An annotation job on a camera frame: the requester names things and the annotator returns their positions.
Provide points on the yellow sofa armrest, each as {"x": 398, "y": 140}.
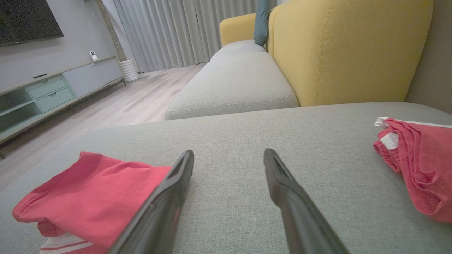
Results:
{"x": 236, "y": 30}

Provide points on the large grey chaise cushion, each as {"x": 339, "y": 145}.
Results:
{"x": 229, "y": 141}

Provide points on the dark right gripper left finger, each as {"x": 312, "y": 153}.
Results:
{"x": 159, "y": 218}

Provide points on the yellow sofa backrest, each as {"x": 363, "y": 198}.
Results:
{"x": 346, "y": 53}

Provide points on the red jersey with white sleeves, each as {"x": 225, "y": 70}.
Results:
{"x": 88, "y": 197}

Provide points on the black flat television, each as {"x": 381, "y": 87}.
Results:
{"x": 24, "y": 19}

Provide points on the light grey pleated curtain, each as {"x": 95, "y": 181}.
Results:
{"x": 176, "y": 31}

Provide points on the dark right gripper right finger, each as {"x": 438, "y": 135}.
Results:
{"x": 296, "y": 215}

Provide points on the white ribbed cylindrical appliance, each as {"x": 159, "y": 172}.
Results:
{"x": 129, "y": 70}

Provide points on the pale green TV cabinet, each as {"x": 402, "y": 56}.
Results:
{"x": 53, "y": 91}

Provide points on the black remote control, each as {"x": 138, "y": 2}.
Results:
{"x": 40, "y": 76}

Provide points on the blue throw pillow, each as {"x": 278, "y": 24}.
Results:
{"x": 262, "y": 23}

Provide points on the small white security camera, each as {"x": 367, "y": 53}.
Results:
{"x": 93, "y": 55}

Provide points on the red shorts with white waistband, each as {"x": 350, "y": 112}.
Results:
{"x": 427, "y": 169}

